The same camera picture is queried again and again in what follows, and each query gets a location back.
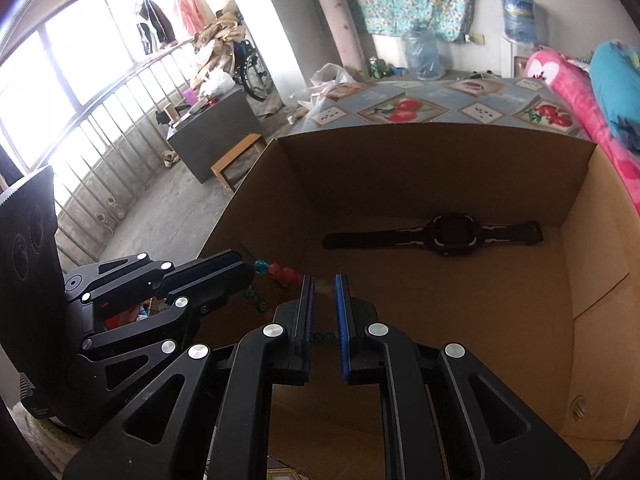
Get teal pillow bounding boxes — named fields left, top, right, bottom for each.
left=589, top=40, right=639, bottom=153

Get metal window railing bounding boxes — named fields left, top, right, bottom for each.
left=0, top=39, right=202, bottom=271

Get brown cardboard box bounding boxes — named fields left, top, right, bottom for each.
left=202, top=124, right=639, bottom=467

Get grey cabinet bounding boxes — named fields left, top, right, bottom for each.
left=167, top=87, right=264, bottom=183

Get small wooden stool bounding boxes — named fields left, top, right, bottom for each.
left=212, top=133, right=267, bottom=194

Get white plastic bags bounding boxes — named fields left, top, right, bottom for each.
left=291, top=63, right=356, bottom=110

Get pink rolled mat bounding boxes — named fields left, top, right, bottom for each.
left=319, top=0, right=369, bottom=81

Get pile of clothes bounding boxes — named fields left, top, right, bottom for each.
left=190, top=0, right=246, bottom=90

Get pink fleece blanket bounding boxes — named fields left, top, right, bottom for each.
left=525, top=50, right=639, bottom=209

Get clear water jug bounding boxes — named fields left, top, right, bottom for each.
left=400, top=22, right=445, bottom=80

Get colourful bead necklace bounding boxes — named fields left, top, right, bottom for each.
left=242, top=259, right=334, bottom=346

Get blue water jug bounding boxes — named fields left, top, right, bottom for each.
left=501, top=0, right=538, bottom=44

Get black wrist watch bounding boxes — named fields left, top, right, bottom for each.
left=322, top=214, right=544, bottom=257

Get bicycle wheel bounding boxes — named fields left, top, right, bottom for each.
left=233, top=40, right=274, bottom=102

